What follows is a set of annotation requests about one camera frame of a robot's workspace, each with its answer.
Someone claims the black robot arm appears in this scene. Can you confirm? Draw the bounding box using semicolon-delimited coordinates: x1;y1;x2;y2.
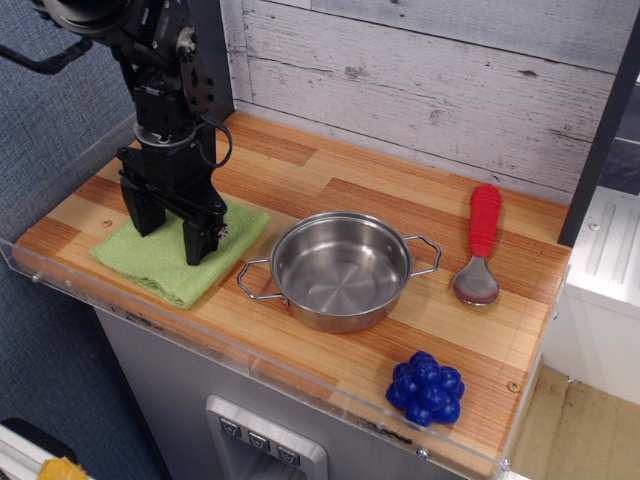
1;1;229;266

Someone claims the red handled metal spoon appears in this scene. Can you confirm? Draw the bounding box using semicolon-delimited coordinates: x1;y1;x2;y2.
452;184;501;306

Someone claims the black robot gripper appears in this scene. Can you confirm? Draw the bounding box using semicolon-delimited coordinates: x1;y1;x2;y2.
117;124;227;266

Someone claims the dark grey left post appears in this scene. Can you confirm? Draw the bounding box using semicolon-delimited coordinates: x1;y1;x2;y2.
184;0;234;121

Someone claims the clear acrylic edge guard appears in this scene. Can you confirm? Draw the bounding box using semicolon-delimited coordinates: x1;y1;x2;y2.
1;113;519;474

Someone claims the dark grey post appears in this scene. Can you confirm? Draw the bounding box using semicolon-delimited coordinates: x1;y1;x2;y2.
184;0;234;121
557;13;639;247

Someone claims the blue plastic grape bunch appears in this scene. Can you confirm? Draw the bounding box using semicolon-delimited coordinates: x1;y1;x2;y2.
385;351;466;427

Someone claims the silver dispenser button panel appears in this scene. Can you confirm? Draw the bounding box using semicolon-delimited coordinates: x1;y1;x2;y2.
205;395;329;479

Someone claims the grey toy cabinet front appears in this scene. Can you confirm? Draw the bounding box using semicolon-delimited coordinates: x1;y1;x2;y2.
97;311;457;479

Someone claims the green cloth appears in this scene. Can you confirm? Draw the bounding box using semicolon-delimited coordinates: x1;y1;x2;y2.
91;202;270;309

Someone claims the stainless steel pot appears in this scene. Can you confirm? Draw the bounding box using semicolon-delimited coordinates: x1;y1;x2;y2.
237;211;441;334

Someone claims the dark grey right post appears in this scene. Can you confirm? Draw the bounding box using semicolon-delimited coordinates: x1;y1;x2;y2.
557;13;639;247

